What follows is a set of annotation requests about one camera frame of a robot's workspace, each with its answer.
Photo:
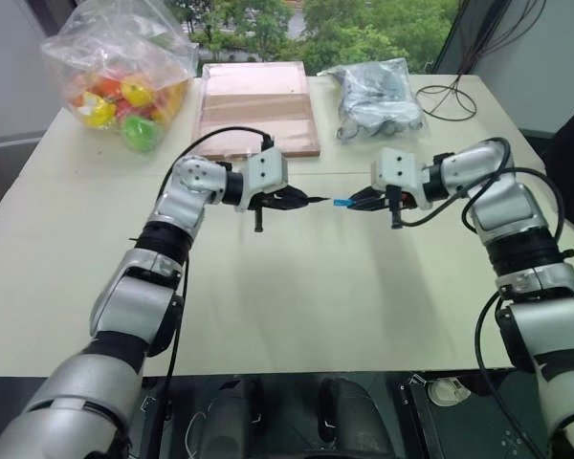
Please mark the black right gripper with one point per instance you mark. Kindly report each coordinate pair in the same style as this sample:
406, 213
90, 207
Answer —
396, 201

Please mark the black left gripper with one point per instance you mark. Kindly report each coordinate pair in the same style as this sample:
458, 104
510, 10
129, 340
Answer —
273, 200

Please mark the blue marker cap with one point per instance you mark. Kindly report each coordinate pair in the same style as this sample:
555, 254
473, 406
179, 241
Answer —
340, 202

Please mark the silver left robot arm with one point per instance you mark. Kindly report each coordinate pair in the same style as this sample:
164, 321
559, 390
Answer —
124, 296

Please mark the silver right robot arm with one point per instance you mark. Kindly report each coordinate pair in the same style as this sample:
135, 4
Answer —
531, 215

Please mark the brown wooden tray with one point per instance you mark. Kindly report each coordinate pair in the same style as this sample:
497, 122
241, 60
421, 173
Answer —
258, 110

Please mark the clear bag of grey parts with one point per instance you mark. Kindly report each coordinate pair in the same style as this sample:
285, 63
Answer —
378, 105

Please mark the green toy fruit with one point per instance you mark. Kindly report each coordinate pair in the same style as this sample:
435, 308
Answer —
141, 131

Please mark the yellow toy fruit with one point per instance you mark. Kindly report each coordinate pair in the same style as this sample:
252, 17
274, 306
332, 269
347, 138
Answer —
98, 111
138, 92

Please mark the white round device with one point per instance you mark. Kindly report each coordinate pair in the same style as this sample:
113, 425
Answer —
447, 391

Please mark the orange toy fruit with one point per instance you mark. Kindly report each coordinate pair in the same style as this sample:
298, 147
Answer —
106, 87

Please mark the clear bag of toy fruits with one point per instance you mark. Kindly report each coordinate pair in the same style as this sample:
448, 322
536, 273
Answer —
124, 52

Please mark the black floor case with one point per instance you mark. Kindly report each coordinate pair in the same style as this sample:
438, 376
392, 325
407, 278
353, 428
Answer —
464, 430

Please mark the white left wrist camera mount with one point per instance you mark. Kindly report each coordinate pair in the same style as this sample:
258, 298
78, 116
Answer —
267, 169

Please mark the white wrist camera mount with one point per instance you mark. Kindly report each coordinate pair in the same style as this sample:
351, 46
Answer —
397, 169
267, 169

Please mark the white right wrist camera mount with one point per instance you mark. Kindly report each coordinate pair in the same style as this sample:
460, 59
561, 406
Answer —
397, 169

